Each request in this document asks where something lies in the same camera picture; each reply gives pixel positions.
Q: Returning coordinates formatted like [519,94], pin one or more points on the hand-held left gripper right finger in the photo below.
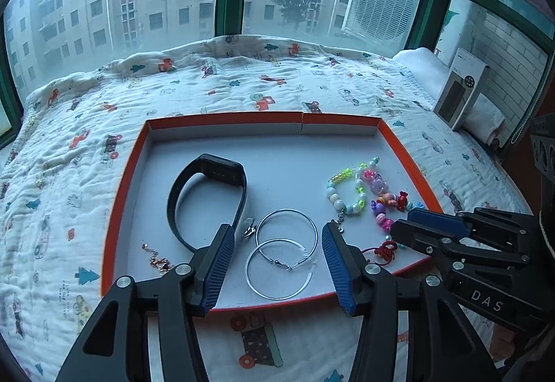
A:
[336,269]

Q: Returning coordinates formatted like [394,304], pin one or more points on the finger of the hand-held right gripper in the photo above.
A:
[438,222]
[433,241]

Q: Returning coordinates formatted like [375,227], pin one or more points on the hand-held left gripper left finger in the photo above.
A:
[219,265]

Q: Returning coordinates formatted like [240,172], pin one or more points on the small silver earring clip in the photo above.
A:
[248,230]

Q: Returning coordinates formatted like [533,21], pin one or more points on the red knot charm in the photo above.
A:
[386,252]

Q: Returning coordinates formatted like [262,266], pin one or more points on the silver hoop earring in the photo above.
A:
[287,210]
[279,265]

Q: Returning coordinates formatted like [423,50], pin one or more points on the black smart watch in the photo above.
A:
[217,169]

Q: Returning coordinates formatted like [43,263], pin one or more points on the orange shallow cardboard box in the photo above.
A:
[282,165]

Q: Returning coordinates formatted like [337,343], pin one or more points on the white product box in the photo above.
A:
[455,104]

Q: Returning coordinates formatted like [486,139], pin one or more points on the white printed blanket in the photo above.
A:
[130,95]

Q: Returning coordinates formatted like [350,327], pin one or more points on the white louvred air conditioner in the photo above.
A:
[381,4]

